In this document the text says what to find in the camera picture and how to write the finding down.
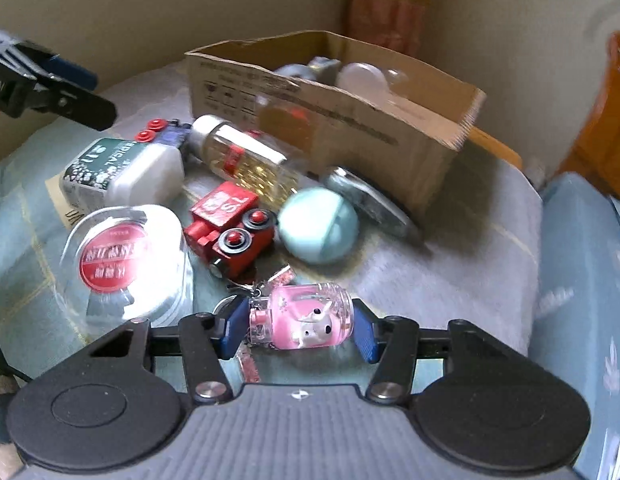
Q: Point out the clear golden capsule bottle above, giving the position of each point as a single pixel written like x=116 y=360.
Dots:
x=251 y=159

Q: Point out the red toy train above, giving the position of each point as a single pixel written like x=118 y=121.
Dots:
x=229 y=230

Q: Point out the blue floral bedding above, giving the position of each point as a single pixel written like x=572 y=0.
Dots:
x=576 y=333

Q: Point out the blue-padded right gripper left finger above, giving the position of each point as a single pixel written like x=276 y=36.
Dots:
x=205 y=340

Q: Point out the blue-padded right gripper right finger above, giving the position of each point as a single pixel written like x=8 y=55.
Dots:
x=391 y=343

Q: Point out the clear container red label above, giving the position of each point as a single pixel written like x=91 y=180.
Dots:
x=121 y=263

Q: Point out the mint green round case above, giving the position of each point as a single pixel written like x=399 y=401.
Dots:
x=318 y=226

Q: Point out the brown cardboard box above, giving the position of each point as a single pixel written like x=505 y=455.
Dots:
x=404 y=143

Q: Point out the white green-labelled bottle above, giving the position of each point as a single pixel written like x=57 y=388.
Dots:
x=115 y=172

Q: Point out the pink orange curtain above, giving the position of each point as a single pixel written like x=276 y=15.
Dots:
x=392 y=24

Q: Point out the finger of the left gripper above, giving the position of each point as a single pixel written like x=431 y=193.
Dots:
x=71 y=72
x=54 y=95

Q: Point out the grey toy figure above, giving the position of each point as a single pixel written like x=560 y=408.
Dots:
x=319 y=69

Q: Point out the grey blue towel mat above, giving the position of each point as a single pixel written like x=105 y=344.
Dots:
x=479 y=258

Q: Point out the pink pig keychain bottle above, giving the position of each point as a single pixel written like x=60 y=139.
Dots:
x=286 y=316

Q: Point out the wooden bedside table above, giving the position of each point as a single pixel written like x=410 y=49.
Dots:
x=495 y=147

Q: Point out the clear plastic ball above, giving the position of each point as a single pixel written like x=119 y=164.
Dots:
x=364 y=80

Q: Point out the wooden headboard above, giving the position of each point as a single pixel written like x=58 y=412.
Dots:
x=595 y=154

